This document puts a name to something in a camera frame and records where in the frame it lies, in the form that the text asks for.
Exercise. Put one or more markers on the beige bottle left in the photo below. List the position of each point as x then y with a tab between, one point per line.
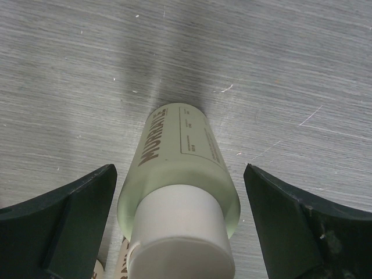
98	271

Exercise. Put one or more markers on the beige bottle right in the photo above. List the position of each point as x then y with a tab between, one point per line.
121	265

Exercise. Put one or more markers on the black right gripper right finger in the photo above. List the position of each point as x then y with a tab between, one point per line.
303	235

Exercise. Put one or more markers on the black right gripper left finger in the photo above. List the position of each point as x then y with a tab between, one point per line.
58	234

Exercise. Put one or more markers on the green bottle beige cap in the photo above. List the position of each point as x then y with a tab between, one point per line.
178	206

